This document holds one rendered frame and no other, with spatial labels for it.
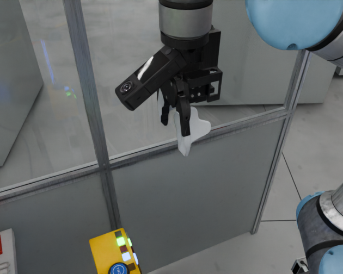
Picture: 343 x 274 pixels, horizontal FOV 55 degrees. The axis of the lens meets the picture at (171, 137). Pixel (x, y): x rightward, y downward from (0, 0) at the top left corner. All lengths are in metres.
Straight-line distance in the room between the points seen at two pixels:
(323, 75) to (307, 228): 2.52
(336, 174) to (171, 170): 1.70
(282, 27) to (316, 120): 2.99
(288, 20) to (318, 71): 2.91
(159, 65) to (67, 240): 1.15
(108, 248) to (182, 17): 0.67
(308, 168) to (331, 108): 0.91
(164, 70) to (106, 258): 0.59
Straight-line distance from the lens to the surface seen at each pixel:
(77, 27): 0.95
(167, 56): 0.50
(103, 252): 0.94
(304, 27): 0.31
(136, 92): 0.48
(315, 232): 0.82
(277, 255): 2.24
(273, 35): 0.31
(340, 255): 0.77
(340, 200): 0.79
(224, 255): 2.16
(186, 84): 0.51
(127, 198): 1.43
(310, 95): 3.34
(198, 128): 0.55
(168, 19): 0.46
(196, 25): 0.46
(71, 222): 1.44
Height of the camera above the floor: 1.88
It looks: 42 degrees down
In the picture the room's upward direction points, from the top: straight up
